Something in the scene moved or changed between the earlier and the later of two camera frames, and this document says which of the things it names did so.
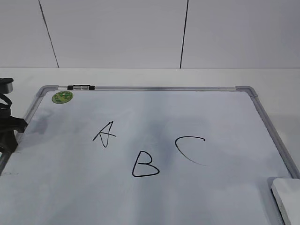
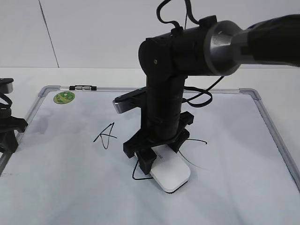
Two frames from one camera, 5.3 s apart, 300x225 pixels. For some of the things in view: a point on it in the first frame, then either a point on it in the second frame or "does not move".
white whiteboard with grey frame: [145, 155] does not move
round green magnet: [62, 97] does not move
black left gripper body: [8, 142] does not move
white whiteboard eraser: [286, 194] to [169, 169]
